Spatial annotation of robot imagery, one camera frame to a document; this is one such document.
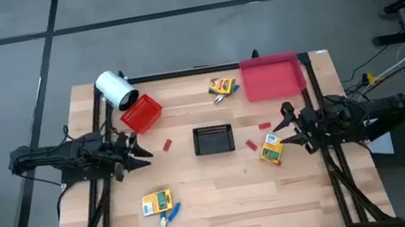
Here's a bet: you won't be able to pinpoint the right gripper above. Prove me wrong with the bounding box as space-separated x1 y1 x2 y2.
268 96 329 160

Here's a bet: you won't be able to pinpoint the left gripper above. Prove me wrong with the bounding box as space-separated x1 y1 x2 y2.
105 127 158 184

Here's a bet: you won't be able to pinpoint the yellow green crayon box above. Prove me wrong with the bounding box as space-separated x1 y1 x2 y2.
255 130 288 169
206 74 240 99
139 188 175 218

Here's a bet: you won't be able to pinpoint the pink red plastic tray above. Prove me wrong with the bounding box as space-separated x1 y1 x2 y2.
237 49 310 105

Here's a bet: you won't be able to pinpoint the blue handled pliers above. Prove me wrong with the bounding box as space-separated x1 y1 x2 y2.
210 84 243 107
150 201 186 227

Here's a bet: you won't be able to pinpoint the red plastic basket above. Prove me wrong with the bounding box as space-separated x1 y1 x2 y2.
116 91 168 138

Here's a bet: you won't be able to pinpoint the black plastic basket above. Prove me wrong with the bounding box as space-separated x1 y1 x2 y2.
190 121 237 159

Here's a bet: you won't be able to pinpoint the white paper sheet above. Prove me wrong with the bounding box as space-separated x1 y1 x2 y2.
363 131 396 159

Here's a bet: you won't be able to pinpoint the black desk foot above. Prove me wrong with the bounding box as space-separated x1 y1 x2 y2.
370 31 405 49

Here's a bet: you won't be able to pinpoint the person's shoe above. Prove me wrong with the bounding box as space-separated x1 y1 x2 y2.
376 0 405 21

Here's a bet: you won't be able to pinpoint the black aluminium table frame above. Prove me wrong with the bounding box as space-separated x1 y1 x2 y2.
31 30 397 227

